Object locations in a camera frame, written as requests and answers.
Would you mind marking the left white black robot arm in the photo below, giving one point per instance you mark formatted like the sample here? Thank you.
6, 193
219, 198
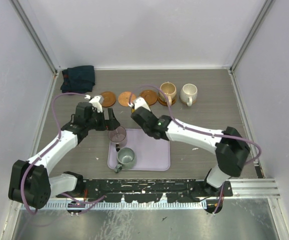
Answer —
30, 183

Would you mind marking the white slotted cable duct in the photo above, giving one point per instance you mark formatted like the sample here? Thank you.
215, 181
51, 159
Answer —
161, 205

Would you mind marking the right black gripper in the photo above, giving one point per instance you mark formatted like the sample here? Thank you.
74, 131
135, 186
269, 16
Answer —
149, 111

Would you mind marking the brown wooden round coaster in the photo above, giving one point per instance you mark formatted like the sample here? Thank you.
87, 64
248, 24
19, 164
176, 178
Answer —
165, 103

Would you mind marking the dark brown wooden coaster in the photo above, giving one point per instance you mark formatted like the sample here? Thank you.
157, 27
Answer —
149, 96

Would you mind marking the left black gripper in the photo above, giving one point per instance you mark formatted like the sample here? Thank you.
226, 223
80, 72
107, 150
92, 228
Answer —
110, 124

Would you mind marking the aluminium front rail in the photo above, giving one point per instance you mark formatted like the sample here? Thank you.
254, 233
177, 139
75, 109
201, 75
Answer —
254, 188

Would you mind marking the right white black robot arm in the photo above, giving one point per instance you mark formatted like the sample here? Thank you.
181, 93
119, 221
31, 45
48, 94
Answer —
227, 145

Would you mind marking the grey ceramic mug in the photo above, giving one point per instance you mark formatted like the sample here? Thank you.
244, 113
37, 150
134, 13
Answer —
126, 159

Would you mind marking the dark blue folded cloth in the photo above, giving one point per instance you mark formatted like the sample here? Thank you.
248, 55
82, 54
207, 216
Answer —
79, 79

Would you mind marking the beige ceramic mug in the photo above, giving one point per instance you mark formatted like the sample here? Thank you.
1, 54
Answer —
170, 92

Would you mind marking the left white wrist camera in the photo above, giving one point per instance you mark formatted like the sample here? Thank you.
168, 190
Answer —
96, 102

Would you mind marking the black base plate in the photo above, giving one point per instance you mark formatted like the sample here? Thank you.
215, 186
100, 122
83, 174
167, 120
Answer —
150, 190

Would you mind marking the purple glass mug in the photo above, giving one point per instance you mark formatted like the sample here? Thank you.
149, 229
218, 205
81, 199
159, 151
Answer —
118, 138

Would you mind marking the white ceramic mug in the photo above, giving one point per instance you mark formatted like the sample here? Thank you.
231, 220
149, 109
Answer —
188, 93

